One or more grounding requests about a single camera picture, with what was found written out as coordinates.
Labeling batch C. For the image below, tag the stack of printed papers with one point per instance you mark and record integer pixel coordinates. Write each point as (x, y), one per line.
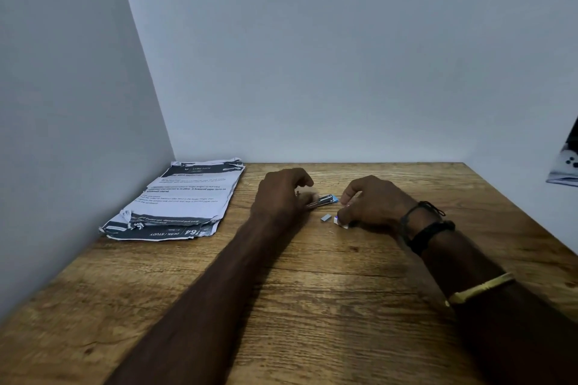
(185, 199)

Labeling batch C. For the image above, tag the silver blue stapler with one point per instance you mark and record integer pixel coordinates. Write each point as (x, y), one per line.
(326, 200)

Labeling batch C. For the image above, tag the papers on window sill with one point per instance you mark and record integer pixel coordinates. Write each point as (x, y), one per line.
(566, 168)

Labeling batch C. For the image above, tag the person's left hand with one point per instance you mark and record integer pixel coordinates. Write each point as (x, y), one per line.
(277, 197)

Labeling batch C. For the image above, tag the wooden table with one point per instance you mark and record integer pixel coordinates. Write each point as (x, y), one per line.
(338, 308)

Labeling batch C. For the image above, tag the small silver staples strip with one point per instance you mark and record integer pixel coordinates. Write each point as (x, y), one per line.
(326, 218)

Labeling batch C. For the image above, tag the person's right forearm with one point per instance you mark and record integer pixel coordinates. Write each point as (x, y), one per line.
(501, 335)

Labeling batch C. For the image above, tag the blue white staples box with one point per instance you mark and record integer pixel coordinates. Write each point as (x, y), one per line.
(338, 221)

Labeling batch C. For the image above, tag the person's right hand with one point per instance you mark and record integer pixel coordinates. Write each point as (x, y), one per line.
(377, 206)

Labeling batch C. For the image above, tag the person's left forearm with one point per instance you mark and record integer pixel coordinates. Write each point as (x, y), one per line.
(207, 312)

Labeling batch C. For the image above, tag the gold bangle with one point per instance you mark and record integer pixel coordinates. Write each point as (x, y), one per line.
(481, 289)

